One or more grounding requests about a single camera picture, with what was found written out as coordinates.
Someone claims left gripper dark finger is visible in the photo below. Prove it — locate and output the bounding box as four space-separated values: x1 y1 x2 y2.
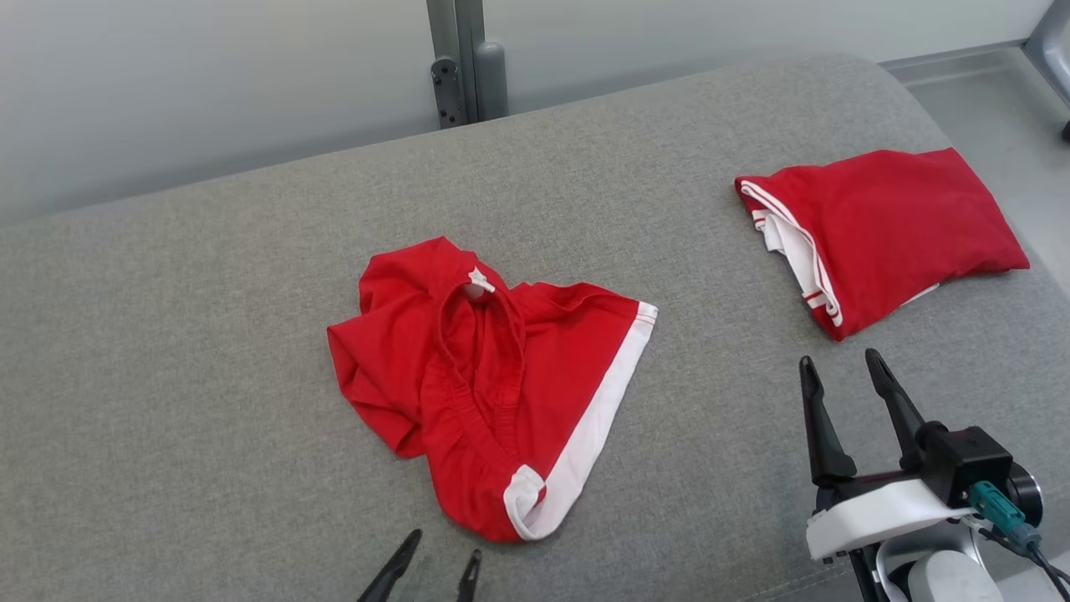
455 548 484 602
357 528 424 602

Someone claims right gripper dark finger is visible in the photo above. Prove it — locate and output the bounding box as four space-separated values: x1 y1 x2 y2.
797 355 859 487
864 348 930 471

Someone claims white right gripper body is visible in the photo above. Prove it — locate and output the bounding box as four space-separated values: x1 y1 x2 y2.
806 422 977 563

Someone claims red basketball shorts number 23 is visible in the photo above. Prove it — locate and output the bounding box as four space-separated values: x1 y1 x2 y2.
326 236 660 543

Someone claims red white basketball jersey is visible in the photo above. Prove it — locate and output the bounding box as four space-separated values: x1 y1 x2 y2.
735 148 1032 343

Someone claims grey furniture leg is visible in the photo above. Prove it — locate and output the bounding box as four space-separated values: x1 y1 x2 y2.
1023 0 1070 141

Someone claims grey cylindrical post cap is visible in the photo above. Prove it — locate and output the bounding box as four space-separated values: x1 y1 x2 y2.
474 40 510 123

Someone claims dark metal hinge bracket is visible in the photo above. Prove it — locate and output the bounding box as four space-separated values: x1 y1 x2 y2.
431 57 468 130

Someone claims grey metal post bracket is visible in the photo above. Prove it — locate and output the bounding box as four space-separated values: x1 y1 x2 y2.
426 0 487 126

